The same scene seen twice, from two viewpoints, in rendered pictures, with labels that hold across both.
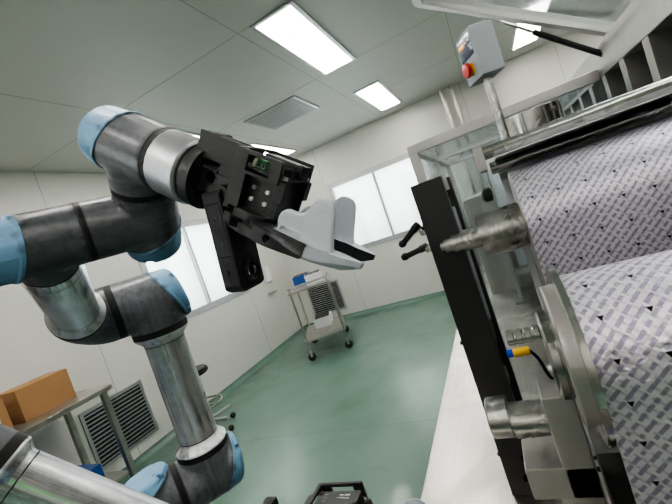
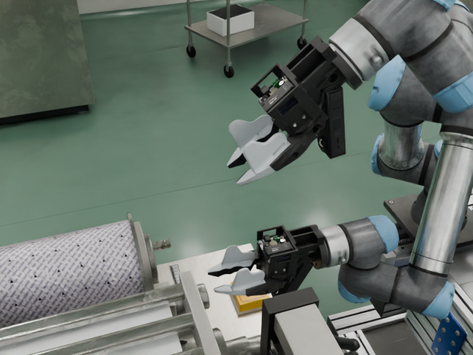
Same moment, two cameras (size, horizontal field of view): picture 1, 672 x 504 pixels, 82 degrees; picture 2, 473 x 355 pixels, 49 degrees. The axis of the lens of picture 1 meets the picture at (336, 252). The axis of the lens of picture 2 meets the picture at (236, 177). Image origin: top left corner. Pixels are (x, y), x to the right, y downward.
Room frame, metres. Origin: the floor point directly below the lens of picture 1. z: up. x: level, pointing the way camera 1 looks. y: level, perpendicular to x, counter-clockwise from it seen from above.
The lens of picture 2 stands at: (0.82, -0.42, 1.82)
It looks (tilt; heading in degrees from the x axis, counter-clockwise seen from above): 37 degrees down; 138
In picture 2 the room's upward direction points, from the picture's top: straight up
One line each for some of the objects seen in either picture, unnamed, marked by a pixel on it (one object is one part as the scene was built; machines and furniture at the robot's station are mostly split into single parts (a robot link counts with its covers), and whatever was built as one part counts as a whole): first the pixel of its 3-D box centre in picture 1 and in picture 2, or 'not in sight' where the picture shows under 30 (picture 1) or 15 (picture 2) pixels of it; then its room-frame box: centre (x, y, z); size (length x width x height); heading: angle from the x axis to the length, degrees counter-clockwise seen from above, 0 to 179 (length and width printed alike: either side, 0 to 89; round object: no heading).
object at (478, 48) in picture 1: (475, 55); not in sight; (0.81, -0.40, 1.66); 0.07 x 0.07 x 0.10; 3
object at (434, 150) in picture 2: not in sight; (449, 169); (0.36, 0.76, 0.98); 0.13 x 0.12 x 0.14; 23
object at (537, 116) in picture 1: (531, 125); not in sight; (0.94, -0.54, 1.50); 0.14 x 0.14 x 0.06
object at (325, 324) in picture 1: (319, 309); not in sight; (5.14, 0.47, 0.51); 0.91 x 0.58 x 1.02; 1
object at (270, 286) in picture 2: not in sight; (265, 280); (0.38, 0.05, 1.09); 0.09 x 0.05 x 0.02; 76
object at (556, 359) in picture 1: (560, 352); (146, 259); (0.32, -0.15, 1.25); 0.07 x 0.02 x 0.07; 157
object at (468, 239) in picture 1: (460, 241); (252, 349); (0.58, -0.18, 1.33); 0.06 x 0.03 x 0.03; 67
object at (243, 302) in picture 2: not in sight; (249, 292); (0.27, 0.12, 0.91); 0.07 x 0.07 x 0.02; 67
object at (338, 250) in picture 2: not in sight; (329, 248); (0.41, 0.19, 1.11); 0.08 x 0.05 x 0.08; 157
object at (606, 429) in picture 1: (576, 349); (138, 260); (0.32, -0.16, 1.25); 0.15 x 0.01 x 0.15; 157
